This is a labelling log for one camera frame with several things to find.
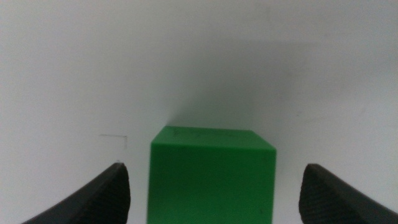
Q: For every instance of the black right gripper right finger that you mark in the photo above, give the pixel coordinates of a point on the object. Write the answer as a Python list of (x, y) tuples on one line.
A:
[(329, 202)]

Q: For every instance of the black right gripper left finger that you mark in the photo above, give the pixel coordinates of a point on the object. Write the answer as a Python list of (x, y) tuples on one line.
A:
[(102, 199)]

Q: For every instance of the green cube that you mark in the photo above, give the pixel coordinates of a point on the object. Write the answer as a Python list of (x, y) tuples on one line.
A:
[(211, 183)]

